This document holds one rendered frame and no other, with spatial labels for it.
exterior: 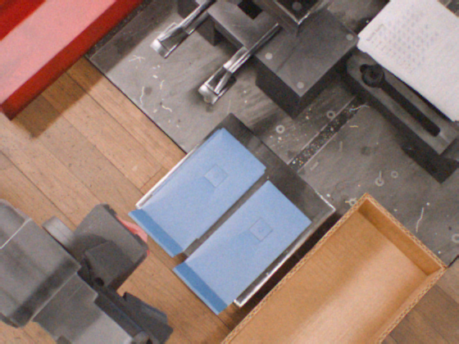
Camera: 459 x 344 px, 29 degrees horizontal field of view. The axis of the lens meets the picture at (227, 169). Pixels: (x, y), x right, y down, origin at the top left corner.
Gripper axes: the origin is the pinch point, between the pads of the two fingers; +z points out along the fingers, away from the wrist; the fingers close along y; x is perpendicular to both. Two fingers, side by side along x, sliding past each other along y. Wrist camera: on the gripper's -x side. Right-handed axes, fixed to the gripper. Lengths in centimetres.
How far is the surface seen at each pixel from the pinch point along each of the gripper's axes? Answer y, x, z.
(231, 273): 2.3, -9.4, 8.6
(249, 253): 5.0, -9.3, 10.1
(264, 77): 19.7, 3.9, 15.9
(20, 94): 0.5, 22.4, 6.0
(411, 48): 32.8, -5.8, 22.9
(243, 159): 11.4, -1.0, 13.8
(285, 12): 29.1, 3.2, -0.9
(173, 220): 1.9, -0.5, 8.5
